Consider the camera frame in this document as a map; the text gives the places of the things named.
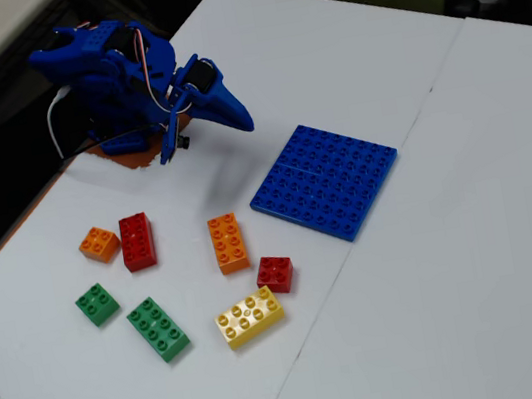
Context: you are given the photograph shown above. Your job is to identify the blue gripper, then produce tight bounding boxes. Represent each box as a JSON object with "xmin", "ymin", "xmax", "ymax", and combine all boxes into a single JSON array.
[{"xmin": 161, "ymin": 46, "xmax": 256, "ymax": 144}]

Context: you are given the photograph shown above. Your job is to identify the green 2x4 brick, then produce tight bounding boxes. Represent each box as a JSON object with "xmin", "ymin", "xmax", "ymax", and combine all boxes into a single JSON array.
[{"xmin": 123, "ymin": 291, "xmax": 195, "ymax": 369}]

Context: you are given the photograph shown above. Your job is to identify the blue 8x8 baseplate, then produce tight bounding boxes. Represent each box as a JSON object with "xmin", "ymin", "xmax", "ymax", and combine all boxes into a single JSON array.
[{"xmin": 238, "ymin": 110, "xmax": 412, "ymax": 258}]

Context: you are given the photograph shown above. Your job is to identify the orange 2x4 brick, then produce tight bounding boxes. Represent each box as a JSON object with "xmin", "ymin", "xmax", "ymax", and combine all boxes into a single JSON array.
[{"xmin": 205, "ymin": 210, "xmax": 253, "ymax": 277}]

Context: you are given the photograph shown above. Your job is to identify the red 2x4 brick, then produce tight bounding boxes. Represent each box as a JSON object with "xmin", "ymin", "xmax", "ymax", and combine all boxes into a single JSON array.
[{"xmin": 116, "ymin": 210, "xmax": 160, "ymax": 274}]

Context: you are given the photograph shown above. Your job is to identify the red 2x2 brick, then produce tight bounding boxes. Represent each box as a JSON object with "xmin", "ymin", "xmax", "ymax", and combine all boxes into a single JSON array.
[{"xmin": 252, "ymin": 251, "xmax": 298, "ymax": 299}]

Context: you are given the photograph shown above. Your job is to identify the orange 2x2 brick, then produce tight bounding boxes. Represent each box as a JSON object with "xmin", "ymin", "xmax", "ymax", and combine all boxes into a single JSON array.
[{"xmin": 75, "ymin": 222, "xmax": 124, "ymax": 268}]

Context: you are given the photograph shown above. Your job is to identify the yellow 2x4 brick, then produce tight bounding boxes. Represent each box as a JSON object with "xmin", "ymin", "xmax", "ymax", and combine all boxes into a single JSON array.
[{"xmin": 209, "ymin": 282, "xmax": 291, "ymax": 354}]

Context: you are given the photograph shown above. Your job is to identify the green 2x2 brick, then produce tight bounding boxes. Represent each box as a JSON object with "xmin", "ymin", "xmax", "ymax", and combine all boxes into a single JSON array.
[{"xmin": 71, "ymin": 279, "xmax": 125, "ymax": 331}]

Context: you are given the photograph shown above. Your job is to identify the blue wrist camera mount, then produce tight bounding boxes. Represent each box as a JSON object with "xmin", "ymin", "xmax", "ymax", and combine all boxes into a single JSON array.
[{"xmin": 151, "ymin": 98, "xmax": 194, "ymax": 166}]

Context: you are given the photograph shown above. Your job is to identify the red white black servo wires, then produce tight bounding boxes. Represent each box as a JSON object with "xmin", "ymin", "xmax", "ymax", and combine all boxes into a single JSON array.
[{"xmin": 125, "ymin": 14, "xmax": 193, "ymax": 125}]

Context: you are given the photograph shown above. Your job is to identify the white cable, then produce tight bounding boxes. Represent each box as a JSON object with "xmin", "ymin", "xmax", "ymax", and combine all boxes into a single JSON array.
[{"xmin": 41, "ymin": 86, "xmax": 83, "ymax": 163}]

